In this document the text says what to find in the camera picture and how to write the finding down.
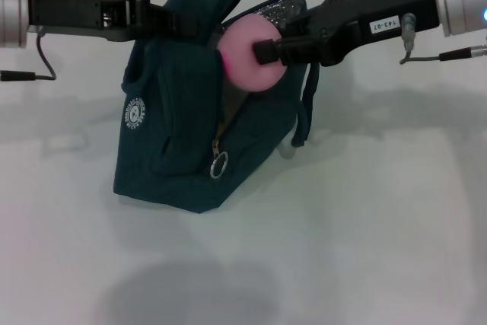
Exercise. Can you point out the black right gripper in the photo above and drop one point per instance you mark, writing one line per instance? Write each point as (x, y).
(361, 16)

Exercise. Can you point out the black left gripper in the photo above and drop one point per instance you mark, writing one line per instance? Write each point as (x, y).
(76, 14)

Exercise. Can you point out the pink toy peach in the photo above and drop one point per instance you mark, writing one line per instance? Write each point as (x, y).
(239, 55)

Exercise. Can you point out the dark teal insulated lunch bag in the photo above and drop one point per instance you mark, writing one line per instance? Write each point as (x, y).
(179, 131)

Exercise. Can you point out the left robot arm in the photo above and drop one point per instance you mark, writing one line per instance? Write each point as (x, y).
(11, 11)

